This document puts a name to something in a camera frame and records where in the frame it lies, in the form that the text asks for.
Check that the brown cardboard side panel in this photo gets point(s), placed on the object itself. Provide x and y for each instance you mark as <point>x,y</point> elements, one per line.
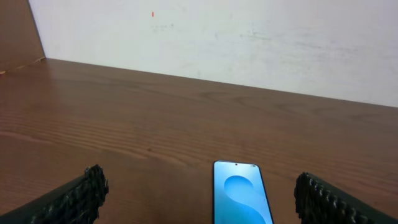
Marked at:
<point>20,41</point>

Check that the blue Galaxy smartphone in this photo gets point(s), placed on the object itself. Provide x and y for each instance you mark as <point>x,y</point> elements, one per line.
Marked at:
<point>239,194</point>

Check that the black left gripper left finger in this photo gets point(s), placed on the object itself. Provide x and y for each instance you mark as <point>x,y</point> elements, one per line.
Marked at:
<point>77,201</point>

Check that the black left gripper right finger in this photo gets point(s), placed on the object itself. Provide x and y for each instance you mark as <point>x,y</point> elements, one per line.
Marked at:
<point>318,202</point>

